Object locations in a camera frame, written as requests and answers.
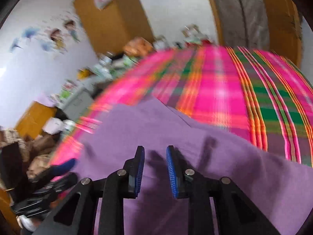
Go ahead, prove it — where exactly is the purple garment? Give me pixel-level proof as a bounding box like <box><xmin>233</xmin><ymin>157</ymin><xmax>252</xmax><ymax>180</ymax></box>
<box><xmin>70</xmin><ymin>95</ymin><xmax>313</xmax><ymax>235</ymax></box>

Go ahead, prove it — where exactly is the grey drawer cabinet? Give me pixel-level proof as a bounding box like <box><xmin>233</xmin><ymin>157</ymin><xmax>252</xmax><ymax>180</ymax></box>
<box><xmin>59</xmin><ymin>87</ymin><xmax>94</xmax><ymax>121</ymax></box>

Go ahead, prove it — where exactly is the pink plaid bed sheet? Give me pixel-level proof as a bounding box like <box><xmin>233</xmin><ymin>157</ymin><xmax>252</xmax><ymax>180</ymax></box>
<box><xmin>52</xmin><ymin>46</ymin><xmax>312</xmax><ymax>180</ymax></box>

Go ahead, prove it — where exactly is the yellow bag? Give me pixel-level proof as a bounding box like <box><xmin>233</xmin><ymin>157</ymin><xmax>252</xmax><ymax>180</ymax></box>
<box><xmin>77</xmin><ymin>68</ymin><xmax>94</xmax><ymax>80</ymax></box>

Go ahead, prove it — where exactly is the wooden wardrobe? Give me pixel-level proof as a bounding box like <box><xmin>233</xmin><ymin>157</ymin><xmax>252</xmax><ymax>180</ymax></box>
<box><xmin>74</xmin><ymin>0</ymin><xmax>154</xmax><ymax>54</ymax></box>

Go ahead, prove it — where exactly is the bag of oranges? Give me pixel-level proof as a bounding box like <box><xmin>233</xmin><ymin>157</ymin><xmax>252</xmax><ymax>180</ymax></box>
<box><xmin>123</xmin><ymin>37</ymin><xmax>154</xmax><ymax>57</ymax></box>

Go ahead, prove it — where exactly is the wooden door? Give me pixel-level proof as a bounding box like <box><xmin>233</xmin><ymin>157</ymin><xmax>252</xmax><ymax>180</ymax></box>
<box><xmin>263</xmin><ymin>0</ymin><xmax>302</xmax><ymax>68</ymax></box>

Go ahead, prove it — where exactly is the cartoon children wall sticker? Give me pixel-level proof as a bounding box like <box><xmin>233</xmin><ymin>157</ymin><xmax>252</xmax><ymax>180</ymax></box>
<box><xmin>10</xmin><ymin>17</ymin><xmax>85</xmax><ymax>54</ymax></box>

